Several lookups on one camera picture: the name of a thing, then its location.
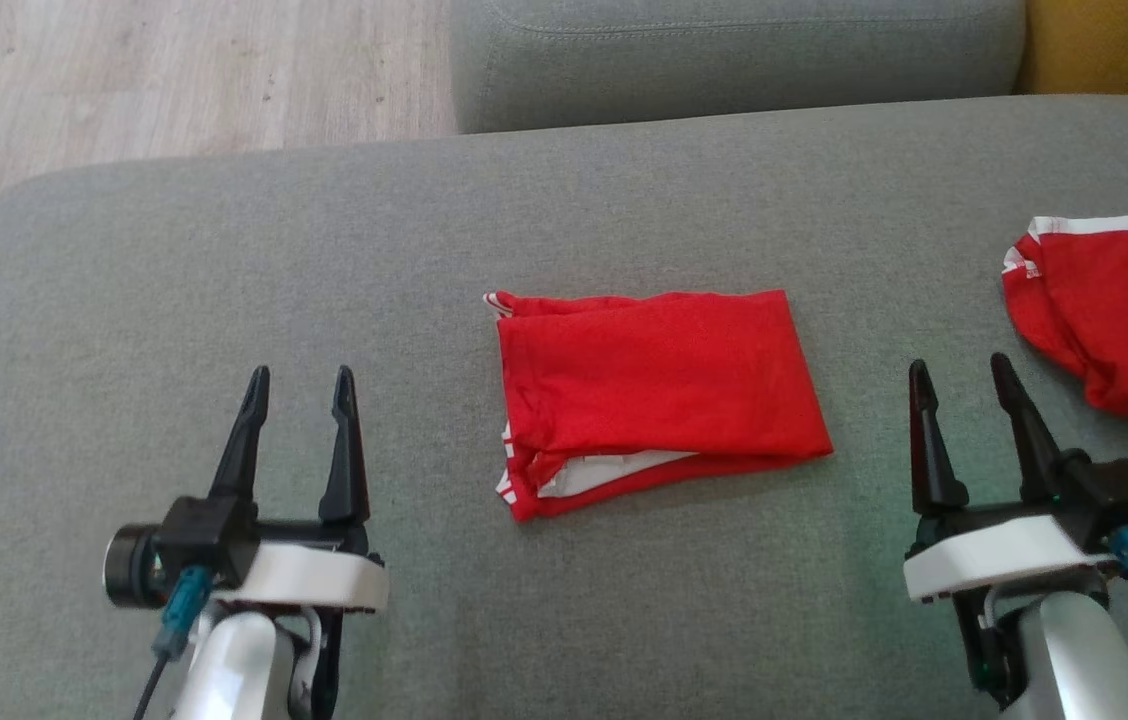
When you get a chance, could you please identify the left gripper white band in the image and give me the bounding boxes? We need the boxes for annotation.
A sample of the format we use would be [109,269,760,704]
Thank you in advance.
[208,364,390,613]

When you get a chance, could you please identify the red white striped shorts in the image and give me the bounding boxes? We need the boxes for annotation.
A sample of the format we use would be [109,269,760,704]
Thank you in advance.
[1001,208,1128,423]

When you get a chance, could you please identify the grey sofa seat cushion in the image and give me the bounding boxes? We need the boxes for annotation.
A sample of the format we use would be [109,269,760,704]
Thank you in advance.
[449,0,1027,136]

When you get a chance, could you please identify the yellow sofa back cushion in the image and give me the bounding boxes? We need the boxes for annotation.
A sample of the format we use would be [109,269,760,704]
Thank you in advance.
[1016,0,1128,101]

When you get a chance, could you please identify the left cable with teal connector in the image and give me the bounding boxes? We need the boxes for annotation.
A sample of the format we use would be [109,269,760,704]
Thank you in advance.
[131,565,217,720]

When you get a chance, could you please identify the red Bulls 23 jersey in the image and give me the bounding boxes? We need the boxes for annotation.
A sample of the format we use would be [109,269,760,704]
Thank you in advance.
[482,288,835,524]

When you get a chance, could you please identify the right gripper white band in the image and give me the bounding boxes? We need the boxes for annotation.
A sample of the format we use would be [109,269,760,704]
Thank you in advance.
[902,352,1120,603]

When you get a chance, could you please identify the grey fabric sofa ottoman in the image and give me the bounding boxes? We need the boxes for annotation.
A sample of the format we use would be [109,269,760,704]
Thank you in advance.
[0,93,1128,720]

